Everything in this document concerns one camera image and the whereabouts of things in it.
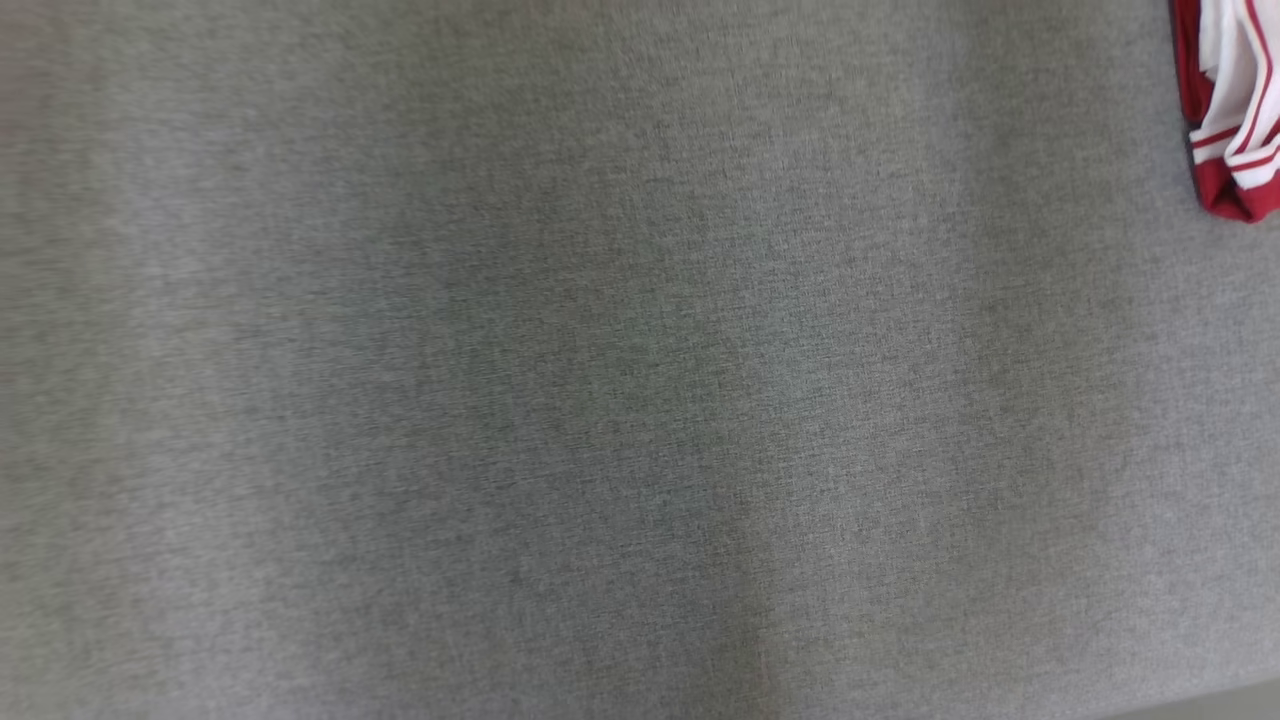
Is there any red white numbered jersey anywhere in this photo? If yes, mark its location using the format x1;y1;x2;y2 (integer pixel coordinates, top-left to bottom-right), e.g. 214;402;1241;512
1169;0;1280;224

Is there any grey fabric sofa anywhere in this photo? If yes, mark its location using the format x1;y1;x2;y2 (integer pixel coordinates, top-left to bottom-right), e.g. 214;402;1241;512
0;0;1280;720

